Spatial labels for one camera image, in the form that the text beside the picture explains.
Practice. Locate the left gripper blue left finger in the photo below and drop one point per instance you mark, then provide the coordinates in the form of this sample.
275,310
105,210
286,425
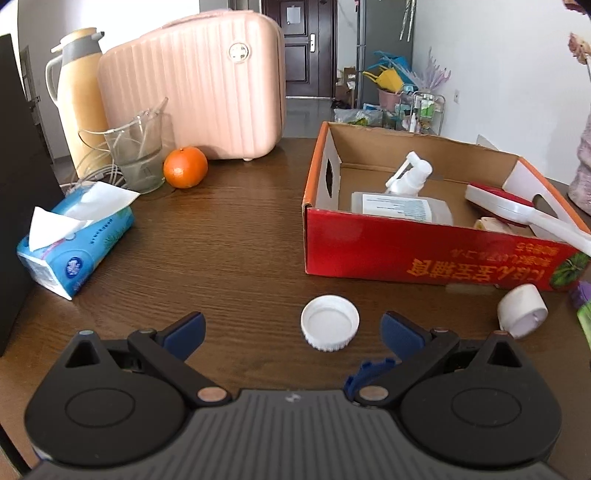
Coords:
183,337

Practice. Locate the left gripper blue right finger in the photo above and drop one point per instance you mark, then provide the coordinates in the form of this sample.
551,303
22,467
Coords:
401,336

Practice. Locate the white ribbed bottle cap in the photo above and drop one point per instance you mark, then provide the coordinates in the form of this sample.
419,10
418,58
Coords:
329,322

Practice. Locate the white tape roll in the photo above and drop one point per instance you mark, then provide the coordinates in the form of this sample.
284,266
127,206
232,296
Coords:
522,311

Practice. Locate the white cotton swab container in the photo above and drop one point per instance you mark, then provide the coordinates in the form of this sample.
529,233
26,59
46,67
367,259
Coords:
418,209

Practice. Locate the white spray bottle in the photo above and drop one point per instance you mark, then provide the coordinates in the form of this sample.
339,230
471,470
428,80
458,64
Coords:
411,177

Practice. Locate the red white lint brush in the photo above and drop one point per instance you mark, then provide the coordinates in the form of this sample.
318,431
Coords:
516,210

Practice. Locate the green spray bottle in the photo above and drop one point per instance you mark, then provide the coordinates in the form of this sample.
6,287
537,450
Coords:
584,318

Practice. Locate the blue gear lid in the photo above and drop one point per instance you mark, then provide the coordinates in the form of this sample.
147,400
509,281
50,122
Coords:
366,374

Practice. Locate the cream cube toy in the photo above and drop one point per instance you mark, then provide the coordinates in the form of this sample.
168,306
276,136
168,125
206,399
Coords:
495,225

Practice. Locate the red cardboard box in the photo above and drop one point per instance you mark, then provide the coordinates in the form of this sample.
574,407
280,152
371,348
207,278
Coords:
339,242

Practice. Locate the blue tissue pack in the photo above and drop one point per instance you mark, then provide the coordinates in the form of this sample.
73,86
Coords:
65,245

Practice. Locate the orange fruit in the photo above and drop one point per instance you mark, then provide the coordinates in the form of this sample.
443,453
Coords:
185,167

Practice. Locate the purple gear lid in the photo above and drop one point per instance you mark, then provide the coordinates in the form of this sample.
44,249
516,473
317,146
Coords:
580,294

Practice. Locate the clear glass cup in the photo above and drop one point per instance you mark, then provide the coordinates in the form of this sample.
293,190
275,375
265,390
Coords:
135,148

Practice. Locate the black paper bag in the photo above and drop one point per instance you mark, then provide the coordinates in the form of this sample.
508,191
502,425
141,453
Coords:
27,181

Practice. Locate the purple textured vase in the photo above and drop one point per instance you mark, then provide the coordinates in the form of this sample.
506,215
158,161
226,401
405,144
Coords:
579,190

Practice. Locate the pink mini suitcase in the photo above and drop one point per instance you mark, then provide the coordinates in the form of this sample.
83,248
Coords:
220,74

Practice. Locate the yellow thermos jug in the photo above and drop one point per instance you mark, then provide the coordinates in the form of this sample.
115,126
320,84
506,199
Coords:
72,84

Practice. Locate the grey refrigerator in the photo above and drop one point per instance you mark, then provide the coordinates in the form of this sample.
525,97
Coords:
384,27

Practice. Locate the dark brown entrance door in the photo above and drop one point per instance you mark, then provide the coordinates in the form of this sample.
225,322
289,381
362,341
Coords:
309,28

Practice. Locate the dried pink roses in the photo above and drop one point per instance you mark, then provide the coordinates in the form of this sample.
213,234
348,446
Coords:
578,46

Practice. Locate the white board against wall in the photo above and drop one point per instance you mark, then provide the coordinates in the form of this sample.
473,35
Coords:
483,141

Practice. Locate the wire storage rack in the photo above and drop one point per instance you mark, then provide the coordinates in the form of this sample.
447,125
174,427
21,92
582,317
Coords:
422,112

